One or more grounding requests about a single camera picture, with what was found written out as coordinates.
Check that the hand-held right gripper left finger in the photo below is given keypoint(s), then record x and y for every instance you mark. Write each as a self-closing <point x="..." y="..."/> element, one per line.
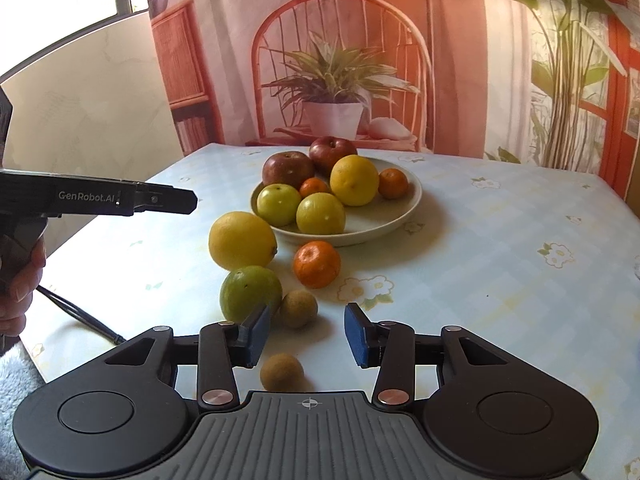
<point x="257" y="335"/>

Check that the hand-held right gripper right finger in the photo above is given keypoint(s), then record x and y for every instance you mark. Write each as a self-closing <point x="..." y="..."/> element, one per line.
<point x="356" y="337"/>

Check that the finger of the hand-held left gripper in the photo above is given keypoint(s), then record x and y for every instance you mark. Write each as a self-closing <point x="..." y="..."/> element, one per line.
<point x="167" y="199"/>

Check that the yellow-green apple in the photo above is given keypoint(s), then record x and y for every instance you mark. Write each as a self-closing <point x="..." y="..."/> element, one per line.
<point x="320" y="214"/>
<point x="277" y="205"/>

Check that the dark red apple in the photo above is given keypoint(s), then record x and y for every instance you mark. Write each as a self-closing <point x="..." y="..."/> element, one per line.
<point x="287" y="167"/>

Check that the white round plate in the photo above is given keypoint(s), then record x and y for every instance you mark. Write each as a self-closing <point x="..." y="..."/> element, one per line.
<point x="390" y="215"/>

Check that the orange mandarin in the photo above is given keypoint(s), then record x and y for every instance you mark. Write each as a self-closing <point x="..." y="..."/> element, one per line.
<point x="316" y="264"/>
<point x="313" y="186"/>
<point x="393" y="183"/>

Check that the yellow citrus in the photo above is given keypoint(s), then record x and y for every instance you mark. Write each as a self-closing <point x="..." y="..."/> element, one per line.
<point x="354" y="180"/>
<point x="240" y="240"/>

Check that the person's left hand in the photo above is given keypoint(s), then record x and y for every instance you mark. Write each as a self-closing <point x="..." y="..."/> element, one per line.
<point x="25" y="285"/>

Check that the small brown kiwi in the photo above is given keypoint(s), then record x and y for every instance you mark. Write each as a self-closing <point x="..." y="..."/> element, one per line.
<point x="298" y="309"/>
<point x="281" y="371"/>

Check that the green guava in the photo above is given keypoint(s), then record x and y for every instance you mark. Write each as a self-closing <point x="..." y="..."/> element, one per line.
<point x="247" y="290"/>

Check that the floral tablecloth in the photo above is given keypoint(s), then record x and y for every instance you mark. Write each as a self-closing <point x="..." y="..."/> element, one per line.
<point x="500" y="270"/>

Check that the window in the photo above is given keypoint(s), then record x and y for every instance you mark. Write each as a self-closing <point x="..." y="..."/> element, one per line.
<point x="60" y="0"/>

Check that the grey fluffy rug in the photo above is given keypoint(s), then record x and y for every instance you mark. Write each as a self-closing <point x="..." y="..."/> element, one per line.
<point x="15" y="385"/>

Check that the printed wall tapestry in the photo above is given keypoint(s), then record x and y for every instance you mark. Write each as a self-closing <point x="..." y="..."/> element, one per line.
<point x="460" y="85"/>

